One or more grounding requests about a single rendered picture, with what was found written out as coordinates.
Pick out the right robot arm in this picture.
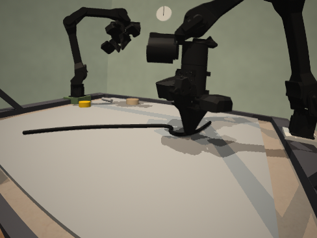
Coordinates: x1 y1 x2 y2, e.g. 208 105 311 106
146 0 317 140

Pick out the black knotted rope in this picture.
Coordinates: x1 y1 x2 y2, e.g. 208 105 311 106
22 121 212 137

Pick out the tan wooden disc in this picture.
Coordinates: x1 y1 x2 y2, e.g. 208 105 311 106
126 98 139 105

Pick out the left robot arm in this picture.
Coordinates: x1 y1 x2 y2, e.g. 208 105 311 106
63 7 141 98

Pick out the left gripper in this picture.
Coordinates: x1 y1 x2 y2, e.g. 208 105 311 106
101 24 140 54

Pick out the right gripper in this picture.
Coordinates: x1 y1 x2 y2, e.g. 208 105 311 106
171 64 233 136

